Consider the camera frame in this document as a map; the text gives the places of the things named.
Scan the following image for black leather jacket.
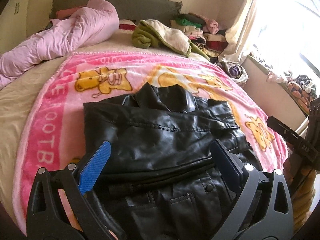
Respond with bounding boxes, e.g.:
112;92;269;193
84;84;261;239

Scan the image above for clothes on window sill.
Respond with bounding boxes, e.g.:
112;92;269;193
251;52;320;116

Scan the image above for bag of clothes by bed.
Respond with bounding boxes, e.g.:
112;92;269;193
217;62;248;87

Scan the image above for pile of folded clothes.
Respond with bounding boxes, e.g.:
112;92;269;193
170;13;228;59

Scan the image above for right hand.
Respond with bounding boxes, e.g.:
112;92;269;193
282;152;320;233

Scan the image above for pink cartoon bear blanket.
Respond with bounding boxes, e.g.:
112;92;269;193
12;51;288;231

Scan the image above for beige bed sheet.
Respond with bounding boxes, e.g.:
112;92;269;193
0;28;208;228

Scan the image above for cream window curtain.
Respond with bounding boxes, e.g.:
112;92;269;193
218;0;261;64

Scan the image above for lilac quilted duvet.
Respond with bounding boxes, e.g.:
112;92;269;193
1;0;119;89

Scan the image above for green and cream fleece blanket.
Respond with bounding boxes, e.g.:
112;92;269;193
131;20;210;61

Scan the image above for red striped pillow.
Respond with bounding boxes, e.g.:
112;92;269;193
119;20;137;30

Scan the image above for grey upholstered headboard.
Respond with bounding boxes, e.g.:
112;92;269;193
49;0;183;26

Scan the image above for cream wardrobe with handles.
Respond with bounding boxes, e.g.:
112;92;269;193
1;0;29;54

